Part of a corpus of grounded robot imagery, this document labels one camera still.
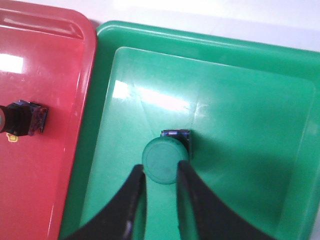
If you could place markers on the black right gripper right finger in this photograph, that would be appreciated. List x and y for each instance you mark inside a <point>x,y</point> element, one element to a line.
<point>202,215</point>

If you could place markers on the green plastic tray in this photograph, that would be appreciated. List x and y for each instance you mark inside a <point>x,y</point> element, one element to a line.
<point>253,111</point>

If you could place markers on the red mushroom push button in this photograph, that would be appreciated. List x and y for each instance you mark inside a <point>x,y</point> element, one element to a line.
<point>22,118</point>

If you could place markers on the red plastic tray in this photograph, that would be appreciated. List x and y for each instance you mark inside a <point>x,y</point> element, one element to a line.
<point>46,57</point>

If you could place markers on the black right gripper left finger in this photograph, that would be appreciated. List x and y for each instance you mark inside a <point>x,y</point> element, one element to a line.
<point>123,217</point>

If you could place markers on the green mushroom push button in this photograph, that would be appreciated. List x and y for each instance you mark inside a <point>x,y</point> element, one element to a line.
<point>161,155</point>

